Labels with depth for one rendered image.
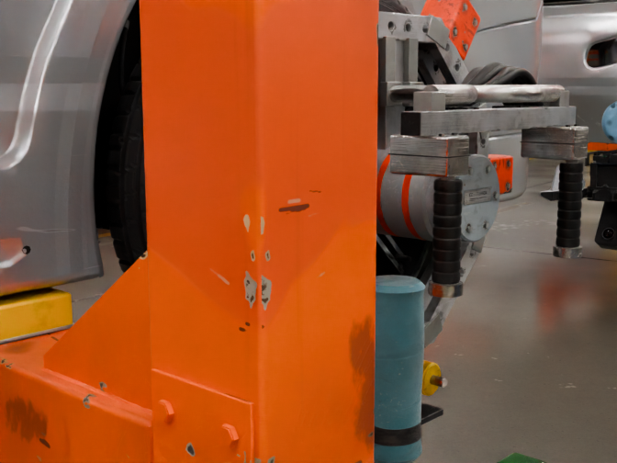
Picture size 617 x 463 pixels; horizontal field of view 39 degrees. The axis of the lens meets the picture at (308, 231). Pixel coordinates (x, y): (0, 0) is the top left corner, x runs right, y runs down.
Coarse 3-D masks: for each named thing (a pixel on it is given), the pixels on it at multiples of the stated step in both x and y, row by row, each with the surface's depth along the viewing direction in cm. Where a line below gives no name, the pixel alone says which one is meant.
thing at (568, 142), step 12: (528, 132) 135; (540, 132) 133; (552, 132) 132; (564, 132) 131; (576, 132) 130; (588, 132) 133; (528, 144) 135; (540, 144) 134; (552, 144) 132; (564, 144) 131; (576, 144) 130; (528, 156) 135; (540, 156) 134; (552, 156) 133; (564, 156) 131; (576, 156) 131
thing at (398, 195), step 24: (384, 168) 129; (480, 168) 125; (384, 192) 128; (408, 192) 125; (432, 192) 123; (480, 192) 126; (384, 216) 130; (408, 216) 126; (432, 216) 124; (480, 216) 127
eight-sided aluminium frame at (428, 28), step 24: (384, 24) 128; (408, 24) 133; (432, 24) 137; (432, 48) 140; (432, 72) 146; (456, 72) 144; (480, 144) 152; (480, 240) 155; (432, 312) 147; (432, 336) 147
